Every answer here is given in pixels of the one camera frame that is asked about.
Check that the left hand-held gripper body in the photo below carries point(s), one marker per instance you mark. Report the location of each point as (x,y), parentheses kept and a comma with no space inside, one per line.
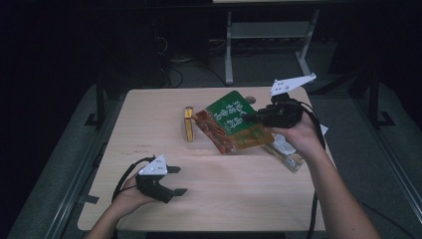
(152,181)

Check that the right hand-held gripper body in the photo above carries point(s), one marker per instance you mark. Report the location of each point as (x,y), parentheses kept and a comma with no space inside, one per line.
(282,114)

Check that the green and red snack packet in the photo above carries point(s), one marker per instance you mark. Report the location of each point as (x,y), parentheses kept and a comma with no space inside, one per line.
(229,122)

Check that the clear plastic container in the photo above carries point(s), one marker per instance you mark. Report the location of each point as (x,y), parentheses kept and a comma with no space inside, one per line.
(202,141)

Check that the gold and red box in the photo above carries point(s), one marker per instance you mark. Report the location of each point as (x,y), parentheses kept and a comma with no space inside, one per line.
(189,127)

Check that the person's left hand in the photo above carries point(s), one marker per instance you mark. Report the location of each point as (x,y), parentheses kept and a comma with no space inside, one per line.
(127,199)

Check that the person's right hand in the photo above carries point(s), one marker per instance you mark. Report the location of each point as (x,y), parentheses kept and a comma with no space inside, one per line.
(303,137)

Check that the white and orange food packet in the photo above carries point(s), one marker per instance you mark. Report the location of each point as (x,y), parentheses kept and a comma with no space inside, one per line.
(288,159)

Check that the grey tape strip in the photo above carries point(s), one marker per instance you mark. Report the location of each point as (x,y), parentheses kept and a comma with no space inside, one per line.
(89,199)

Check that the black metal stand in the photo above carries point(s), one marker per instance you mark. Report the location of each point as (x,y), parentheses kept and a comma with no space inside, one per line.
(99,99)
(375,99)

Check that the white metal table frame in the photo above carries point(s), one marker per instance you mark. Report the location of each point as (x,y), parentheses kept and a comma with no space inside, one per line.
(267,30)

